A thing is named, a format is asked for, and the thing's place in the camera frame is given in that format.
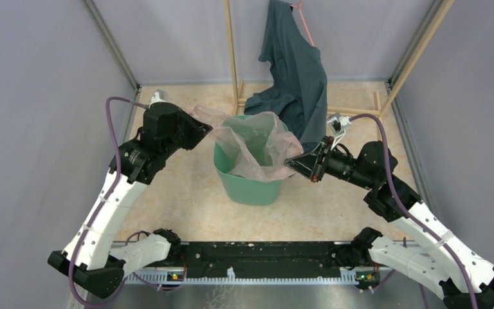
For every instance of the pink plastic trash bag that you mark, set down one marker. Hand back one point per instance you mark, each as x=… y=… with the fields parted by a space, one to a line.
x=257 y=145

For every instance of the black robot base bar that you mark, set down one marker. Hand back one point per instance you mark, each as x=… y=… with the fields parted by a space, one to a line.
x=271 y=260

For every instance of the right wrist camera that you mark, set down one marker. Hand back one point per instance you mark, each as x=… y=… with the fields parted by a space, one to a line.
x=339 y=125

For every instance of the dark teal shirt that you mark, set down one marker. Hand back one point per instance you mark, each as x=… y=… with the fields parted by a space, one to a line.
x=298 y=95

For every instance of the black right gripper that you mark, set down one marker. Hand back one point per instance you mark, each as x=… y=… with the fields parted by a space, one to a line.
x=311 y=165

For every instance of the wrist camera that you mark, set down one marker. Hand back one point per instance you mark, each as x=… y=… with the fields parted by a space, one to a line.
x=158 y=96
x=339 y=125

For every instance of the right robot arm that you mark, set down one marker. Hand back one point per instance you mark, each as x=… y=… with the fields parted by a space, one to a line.
x=447 y=267

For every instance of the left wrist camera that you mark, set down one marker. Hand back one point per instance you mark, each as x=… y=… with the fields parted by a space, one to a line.
x=158 y=96

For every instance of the pink clothes hanger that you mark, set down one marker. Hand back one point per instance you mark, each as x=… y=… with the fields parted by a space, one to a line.
x=299 y=8

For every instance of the green plastic trash bin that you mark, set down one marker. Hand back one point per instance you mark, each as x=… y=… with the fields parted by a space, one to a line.
x=241 y=190

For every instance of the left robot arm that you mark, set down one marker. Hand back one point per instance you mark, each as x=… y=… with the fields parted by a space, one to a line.
x=89 y=261

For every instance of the wooden clothes rack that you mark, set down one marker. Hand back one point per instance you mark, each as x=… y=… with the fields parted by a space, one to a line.
x=422 y=38

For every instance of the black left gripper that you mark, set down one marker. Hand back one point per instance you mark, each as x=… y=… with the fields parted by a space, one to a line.
x=199 y=130

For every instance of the white cable duct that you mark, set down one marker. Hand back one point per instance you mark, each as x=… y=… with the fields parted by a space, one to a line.
x=174 y=276

